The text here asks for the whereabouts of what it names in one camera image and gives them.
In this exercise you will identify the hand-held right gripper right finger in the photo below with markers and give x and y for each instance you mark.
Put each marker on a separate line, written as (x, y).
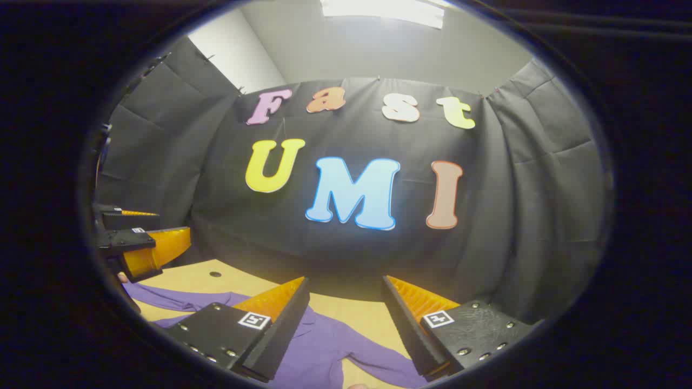
(405, 329)

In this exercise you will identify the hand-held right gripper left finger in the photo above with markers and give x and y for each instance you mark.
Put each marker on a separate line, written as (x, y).
(286, 329)

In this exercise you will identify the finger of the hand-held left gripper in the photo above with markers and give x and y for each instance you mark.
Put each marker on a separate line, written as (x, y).
(130, 220)
(124, 241)

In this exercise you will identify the purple knit shirt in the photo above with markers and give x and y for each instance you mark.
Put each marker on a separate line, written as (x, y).
(324, 351)

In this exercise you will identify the black backdrop cloth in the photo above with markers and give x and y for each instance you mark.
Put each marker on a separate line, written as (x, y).
(216, 189)

